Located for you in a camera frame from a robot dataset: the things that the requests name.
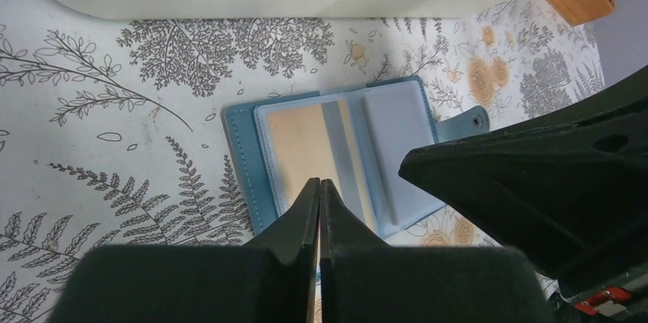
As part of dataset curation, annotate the floral patterned table mat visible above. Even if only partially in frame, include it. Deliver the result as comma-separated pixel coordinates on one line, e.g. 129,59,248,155
1,0,605,322

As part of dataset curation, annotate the blue leather card holder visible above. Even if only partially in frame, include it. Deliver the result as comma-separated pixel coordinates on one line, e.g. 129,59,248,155
222,76,490,238

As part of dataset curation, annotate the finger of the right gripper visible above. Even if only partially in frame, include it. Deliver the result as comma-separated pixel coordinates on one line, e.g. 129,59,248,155
399,69,647,293

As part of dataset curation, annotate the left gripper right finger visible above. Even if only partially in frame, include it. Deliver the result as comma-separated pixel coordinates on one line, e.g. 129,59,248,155
319,179,393,322

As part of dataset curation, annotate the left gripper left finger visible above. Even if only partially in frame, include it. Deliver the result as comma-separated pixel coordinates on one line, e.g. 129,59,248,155
244,178,320,322

